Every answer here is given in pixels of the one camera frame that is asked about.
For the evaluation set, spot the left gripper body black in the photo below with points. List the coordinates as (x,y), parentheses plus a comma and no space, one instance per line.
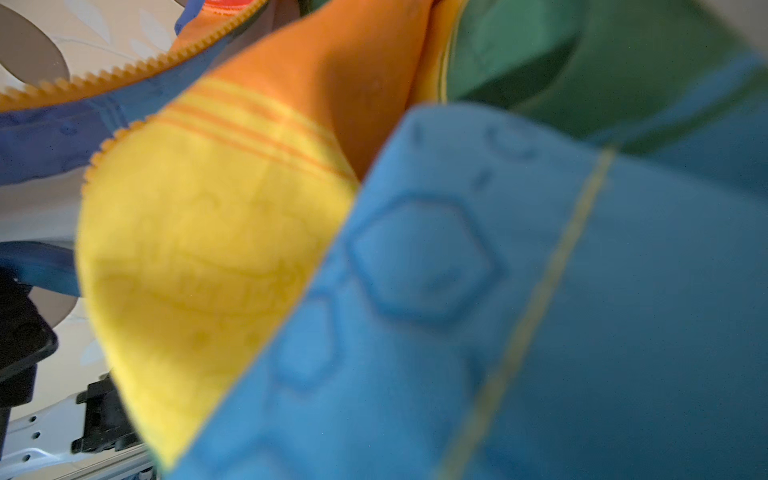
(26,340)

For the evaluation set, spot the rainbow striped jacket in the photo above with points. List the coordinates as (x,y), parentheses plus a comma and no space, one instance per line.
(416,239)

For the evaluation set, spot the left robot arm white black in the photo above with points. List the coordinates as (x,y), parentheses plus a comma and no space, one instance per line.
(61,415)

